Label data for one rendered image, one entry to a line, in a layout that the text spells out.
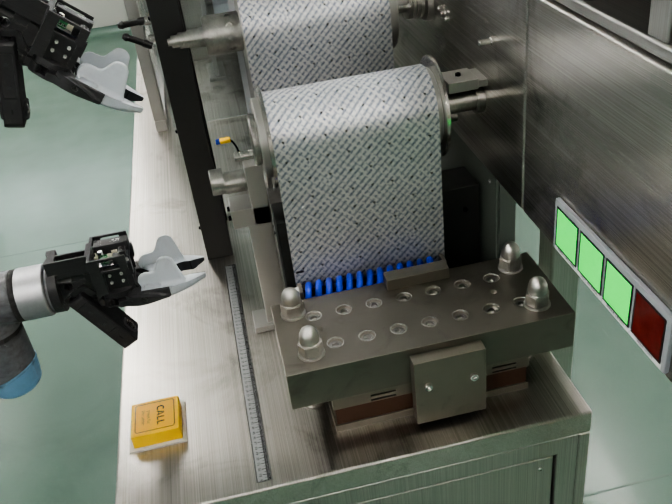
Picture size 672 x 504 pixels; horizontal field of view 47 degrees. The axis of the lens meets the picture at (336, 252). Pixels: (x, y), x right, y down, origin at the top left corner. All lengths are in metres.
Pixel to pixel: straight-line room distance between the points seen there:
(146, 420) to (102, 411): 1.49
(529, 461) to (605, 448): 1.17
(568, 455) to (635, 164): 0.52
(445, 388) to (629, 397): 1.47
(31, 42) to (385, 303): 0.58
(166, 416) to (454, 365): 0.42
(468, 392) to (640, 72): 0.51
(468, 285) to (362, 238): 0.17
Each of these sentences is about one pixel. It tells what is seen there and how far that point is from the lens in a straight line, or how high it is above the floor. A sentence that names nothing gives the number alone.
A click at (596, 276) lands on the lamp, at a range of 0.91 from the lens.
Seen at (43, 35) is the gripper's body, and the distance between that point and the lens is 1.01.
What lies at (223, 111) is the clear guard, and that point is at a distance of 2.14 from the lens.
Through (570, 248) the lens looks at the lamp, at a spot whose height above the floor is 1.18.
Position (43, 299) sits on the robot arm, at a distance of 1.12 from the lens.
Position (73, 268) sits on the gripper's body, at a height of 1.15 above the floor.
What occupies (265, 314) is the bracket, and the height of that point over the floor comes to 0.91.
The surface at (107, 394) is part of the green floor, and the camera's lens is 2.71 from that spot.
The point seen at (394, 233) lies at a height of 1.09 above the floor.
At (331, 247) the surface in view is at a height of 1.08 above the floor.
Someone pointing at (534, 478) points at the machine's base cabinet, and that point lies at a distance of 1.20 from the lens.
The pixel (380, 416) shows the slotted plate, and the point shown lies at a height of 0.91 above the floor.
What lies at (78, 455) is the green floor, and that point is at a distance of 2.54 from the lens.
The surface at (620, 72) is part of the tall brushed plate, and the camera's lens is 0.80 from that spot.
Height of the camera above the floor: 1.70
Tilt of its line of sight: 33 degrees down
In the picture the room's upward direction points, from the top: 7 degrees counter-clockwise
